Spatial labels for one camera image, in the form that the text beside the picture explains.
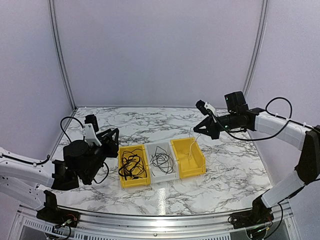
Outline white thin cable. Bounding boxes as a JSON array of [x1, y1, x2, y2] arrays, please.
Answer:
[[186, 126, 202, 163], [204, 157, 241, 181]]

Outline left arm black hose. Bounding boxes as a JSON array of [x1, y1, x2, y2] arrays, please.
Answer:
[[59, 116, 110, 185]]

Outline yellow plastic bin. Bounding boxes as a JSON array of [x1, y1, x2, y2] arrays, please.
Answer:
[[118, 144, 151, 189], [170, 137, 206, 179]]

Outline right arm black hose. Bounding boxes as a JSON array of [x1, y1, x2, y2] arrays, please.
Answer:
[[212, 97, 293, 141]]

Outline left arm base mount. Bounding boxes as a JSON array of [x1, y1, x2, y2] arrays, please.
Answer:
[[36, 190, 80, 228]]

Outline aluminium corner post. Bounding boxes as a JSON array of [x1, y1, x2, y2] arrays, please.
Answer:
[[242, 0, 269, 97], [47, 0, 77, 111]]

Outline right yellow plastic bin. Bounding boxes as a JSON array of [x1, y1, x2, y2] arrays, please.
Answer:
[[170, 137, 206, 179]]

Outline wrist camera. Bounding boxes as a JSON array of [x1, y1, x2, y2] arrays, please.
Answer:
[[83, 114, 102, 147], [195, 100, 218, 117]]

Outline aluminium front rail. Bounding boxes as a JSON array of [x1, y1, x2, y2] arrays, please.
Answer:
[[9, 203, 301, 240]]

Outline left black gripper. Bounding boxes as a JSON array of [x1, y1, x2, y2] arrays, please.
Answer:
[[83, 128, 119, 184]]

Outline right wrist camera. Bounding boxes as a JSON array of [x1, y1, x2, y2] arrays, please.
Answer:
[[195, 100, 218, 117]]

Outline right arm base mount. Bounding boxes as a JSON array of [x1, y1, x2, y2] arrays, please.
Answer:
[[227, 195, 274, 229]]

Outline right aluminium corner post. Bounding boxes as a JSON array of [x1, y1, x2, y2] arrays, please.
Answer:
[[242, 0, 269, 97]]

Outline left aluminium corner post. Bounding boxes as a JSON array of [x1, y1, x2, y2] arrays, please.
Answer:
[[47, 0, 77, 111]]

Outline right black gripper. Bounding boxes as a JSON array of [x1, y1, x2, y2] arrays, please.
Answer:
[[193, 112, 239, 140]]

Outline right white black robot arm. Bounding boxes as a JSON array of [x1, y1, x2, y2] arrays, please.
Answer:
[[193, 91, 320, 224]]

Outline thick black cable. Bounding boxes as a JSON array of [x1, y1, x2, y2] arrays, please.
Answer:
[[117, 154, 146, 181]]

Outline white translucent plastic bin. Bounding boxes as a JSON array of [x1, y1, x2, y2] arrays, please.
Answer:
[[144, 141, 180, 184]]

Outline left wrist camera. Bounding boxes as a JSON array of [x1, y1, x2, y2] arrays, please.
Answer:
[[83, 114, 102, 147]]

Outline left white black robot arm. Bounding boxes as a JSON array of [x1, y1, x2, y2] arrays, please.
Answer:
[[0, 128, 119, 223]]

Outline left yellow plastic bin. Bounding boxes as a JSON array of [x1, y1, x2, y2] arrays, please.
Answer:
[[118, 144, 151, 189]]

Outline arm black hose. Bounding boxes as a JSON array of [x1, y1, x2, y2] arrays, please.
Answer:
[[212, 97, 293, 141], [59, 116, 110, 185]]

